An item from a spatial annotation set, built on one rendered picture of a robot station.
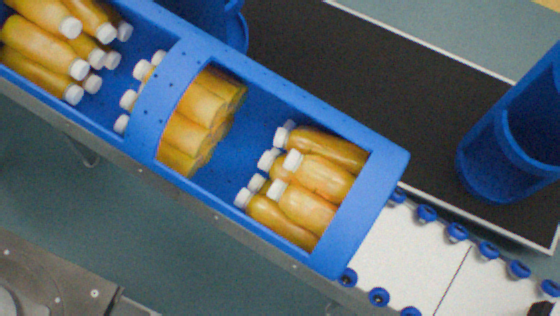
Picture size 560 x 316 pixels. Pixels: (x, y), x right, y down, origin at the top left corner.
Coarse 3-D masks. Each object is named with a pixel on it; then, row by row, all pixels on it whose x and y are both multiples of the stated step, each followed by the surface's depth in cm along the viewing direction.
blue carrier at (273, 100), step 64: (0, 0) 143; (128, 0) 134; (0, 64) 137; (128, 64) 156; (192, 64) 128; (256, 64) 135; (128, 128) 130; (256, 128) 152; (320, 128) 147; (192, 192) 134; (384, 192) 123; (320, 256) 127
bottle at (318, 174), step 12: (300, 156) 132; (312, 156) 132; (300, 168) 131; (312, 168) 131; (324, 168) 131; (336, 168) 132; (300, 180) 132; (312, 180) 131; (324, 180) 131; (336, 180) 131; (348, 180) 131; (324, 192) 132; (336, 192) 131; (336, 204) 134
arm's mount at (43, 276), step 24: (0, 240) 136; (24, 240) 136; (0, 264) 134; (24, 264) 134; (48, 264) 134; (72, 264) 134; (24, 288) 133; (48, 288) 132; (72, 288) 133; (96, 288) 133; (120, 288) 139; (72, 312) 131; (96, 312) 131
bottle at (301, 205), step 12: (288, 192) 133; (300, 192) 133; (312, 192) 134; (288, 204) 132; (300, 204) 132; (312, 204) 132; (324, 204) 132; (288, 216) 134; (300, 216) 132; (312, 216) 132; (324, 216) 131; (312, 228) 133; (324, 228) 132
